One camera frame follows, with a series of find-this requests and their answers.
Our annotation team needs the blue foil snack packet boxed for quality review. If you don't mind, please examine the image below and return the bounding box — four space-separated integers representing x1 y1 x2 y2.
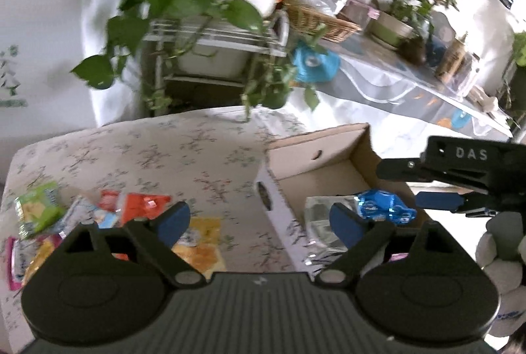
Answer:
355 190 418 224

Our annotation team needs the green snack packet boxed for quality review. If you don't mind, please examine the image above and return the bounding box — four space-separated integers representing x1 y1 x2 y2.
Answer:
14 181 66 240

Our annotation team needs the white metal plant rack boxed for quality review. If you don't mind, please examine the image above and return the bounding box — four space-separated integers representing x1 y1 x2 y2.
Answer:
142 13 290 116

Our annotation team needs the floral tablecloth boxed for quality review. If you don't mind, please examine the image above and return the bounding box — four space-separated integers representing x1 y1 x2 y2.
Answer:
0 107 313 354

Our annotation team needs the pothos plant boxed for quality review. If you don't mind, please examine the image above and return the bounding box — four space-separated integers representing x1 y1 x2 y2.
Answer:
70 0 342 120

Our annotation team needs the small leafy houseplant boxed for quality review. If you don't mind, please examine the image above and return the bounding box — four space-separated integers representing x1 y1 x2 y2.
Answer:
388 0 471 38

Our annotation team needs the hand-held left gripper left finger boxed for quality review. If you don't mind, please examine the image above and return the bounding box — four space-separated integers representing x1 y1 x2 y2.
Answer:
61 201 207 290

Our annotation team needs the pink box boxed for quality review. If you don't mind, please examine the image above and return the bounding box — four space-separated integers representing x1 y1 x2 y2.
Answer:
341 0 381 24

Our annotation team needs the green plant pot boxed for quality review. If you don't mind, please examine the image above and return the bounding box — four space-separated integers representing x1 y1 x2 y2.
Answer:
368 11 416 48

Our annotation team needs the pink white snack packet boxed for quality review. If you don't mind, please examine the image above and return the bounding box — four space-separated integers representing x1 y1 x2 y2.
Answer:
22 235 64 287

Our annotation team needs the wicker basket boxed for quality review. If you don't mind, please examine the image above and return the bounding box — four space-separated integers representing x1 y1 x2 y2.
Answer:
285 3 362 42

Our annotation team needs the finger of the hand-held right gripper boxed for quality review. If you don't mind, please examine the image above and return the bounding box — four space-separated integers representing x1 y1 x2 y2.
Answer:
376 157 432 181
414 191 490 215

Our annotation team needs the person's right hand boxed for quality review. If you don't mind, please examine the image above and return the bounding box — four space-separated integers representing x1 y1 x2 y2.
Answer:
476 210 526 350

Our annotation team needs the brown glass jar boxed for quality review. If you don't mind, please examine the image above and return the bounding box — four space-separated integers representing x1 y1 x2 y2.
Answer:
436 34 469 83

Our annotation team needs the cardboard box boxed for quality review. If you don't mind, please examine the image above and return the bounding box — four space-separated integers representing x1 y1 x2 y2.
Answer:
252 123 436 272

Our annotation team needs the white bucket planter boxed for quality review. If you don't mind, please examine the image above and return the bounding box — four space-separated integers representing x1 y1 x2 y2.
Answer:
177 37 253 77

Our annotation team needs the clear snack packet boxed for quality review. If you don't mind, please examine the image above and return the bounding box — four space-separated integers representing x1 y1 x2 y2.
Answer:
304 196 362 256

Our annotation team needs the red snack packet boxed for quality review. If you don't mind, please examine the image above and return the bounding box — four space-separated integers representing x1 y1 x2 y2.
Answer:
99 190 171 225

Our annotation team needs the yellow white snack packet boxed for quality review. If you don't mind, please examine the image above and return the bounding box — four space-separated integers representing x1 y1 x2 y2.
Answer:
170 216 227 272

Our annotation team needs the clear grey table cover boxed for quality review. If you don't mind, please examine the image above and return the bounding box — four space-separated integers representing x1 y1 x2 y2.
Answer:
316 37 514 137

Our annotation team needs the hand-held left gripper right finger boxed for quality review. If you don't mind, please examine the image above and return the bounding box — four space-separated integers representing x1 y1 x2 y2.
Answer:
315 203 467 291

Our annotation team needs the white refrigerator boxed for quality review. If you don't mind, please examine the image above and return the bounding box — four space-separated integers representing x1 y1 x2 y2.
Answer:
0 0 108 133

